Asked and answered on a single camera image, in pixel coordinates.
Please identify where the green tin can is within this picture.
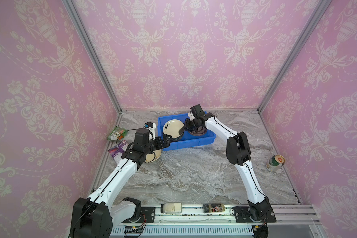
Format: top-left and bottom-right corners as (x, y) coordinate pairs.
(266, 155), (285, 172)

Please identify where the blue plastic bin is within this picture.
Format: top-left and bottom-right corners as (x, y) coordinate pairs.
(157, 114), (216, 151)

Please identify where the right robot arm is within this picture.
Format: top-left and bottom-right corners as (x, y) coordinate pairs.
(183, 104), (277, 223)

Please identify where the white jar on rail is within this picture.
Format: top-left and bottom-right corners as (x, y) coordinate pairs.
(160, 202), (182, 214)

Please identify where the purple snack packet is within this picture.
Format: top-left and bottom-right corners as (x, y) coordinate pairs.
(107, 140), (129, 164)

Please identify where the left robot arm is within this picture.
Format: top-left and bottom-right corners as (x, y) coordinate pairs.
(69, 128), (172, 238)

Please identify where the green snack packet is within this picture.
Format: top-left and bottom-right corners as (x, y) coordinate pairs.
(107, 127), (128, 140)

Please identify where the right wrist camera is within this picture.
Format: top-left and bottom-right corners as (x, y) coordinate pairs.
(187, 111), (196, 121)

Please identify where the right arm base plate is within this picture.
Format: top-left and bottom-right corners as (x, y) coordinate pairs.
(232, 206), (277, 223)

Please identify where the aluminium front rail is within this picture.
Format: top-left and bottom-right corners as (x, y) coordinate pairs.
(110, 204), (327, 238)

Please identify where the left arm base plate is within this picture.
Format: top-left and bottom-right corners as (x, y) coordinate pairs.
(136, 206), (156, 223)

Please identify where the dark spice jar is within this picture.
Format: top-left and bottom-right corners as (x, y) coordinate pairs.
(203, 203), (226, 213)

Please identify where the brown tinted glass plate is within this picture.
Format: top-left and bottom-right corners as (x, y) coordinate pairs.
(189, 127), (207, 136)

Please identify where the cream round plate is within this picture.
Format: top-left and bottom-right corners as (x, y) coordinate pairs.
(145, 149), (162, 163)

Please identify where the white plate black accent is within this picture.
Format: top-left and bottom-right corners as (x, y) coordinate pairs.
(163, 119), (184, 141)

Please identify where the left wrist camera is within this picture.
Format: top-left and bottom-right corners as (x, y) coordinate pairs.
(144, 122), (156, 139)

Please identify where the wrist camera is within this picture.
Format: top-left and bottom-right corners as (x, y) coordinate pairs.
(187, 111), (196, 121)
(144, 122), (156, 139)

